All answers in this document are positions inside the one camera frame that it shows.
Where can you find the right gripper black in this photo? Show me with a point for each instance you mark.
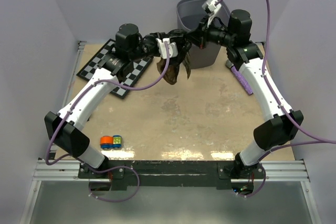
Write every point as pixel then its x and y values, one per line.
pixel 200 37

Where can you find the black plastic trash bag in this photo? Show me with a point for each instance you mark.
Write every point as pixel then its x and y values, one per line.
pixel 183 56

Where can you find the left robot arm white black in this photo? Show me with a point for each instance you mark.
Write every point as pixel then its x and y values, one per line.
pixel 64 128

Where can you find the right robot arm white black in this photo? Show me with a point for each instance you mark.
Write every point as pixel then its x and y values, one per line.
pixel 278 128

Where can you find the grey plastic trash bin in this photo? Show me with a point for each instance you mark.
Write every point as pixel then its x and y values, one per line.
pixel 191 17

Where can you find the purple glitter toy microphone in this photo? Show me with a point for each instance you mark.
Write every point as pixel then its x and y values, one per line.
pixel 239 77

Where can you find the black white chessboard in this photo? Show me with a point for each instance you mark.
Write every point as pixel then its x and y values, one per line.
pixel 132 74

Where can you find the orange blue toy car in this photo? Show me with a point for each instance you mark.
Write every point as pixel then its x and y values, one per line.
pixel 110 142

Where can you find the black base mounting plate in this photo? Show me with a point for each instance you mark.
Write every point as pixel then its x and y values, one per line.
pixel 223 175

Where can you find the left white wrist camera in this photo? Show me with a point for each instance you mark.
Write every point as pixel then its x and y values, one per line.
pixel 167 49

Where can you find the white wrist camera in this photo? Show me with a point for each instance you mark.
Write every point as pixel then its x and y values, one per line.
pixel 211 7
pixel 167 49

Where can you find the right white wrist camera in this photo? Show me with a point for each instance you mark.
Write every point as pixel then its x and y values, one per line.
pixel 211 7

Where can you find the aluminium left side rail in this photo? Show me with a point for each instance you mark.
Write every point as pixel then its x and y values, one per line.
pixel 80 48

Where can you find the aluminium rail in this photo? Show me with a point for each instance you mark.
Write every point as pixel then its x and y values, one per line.
pixel 276 171
pixel 80 48

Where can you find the aluminium front rail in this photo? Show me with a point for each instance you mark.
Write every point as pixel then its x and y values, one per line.
pixel 276 171

